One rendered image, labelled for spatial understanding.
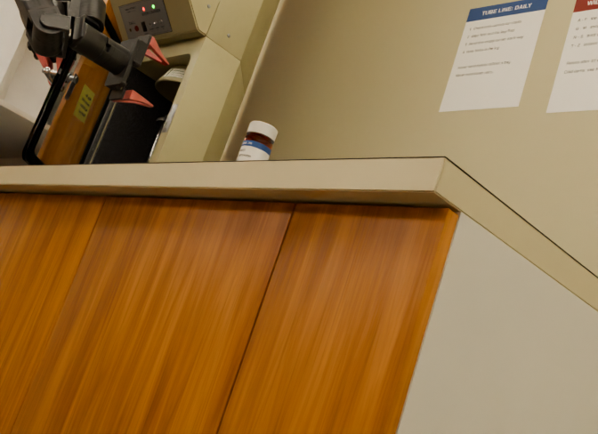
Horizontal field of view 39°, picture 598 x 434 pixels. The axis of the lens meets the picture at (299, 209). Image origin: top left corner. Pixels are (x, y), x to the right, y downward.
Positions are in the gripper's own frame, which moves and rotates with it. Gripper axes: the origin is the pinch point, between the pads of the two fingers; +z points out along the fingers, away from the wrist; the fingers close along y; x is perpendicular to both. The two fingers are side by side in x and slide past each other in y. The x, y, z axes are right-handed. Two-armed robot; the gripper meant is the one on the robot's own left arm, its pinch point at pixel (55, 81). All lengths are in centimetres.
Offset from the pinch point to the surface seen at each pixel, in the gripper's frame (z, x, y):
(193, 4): -11.7, 4.4, -33.2
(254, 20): -12.9, -7.9, -46.1
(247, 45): -7.7, -9.9, -43.6
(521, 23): 3, 2, -105
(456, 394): 87, 80, -63
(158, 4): -17.2, -1.8, -24.6
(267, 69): -24, -54, -47
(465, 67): 8, -6, -92
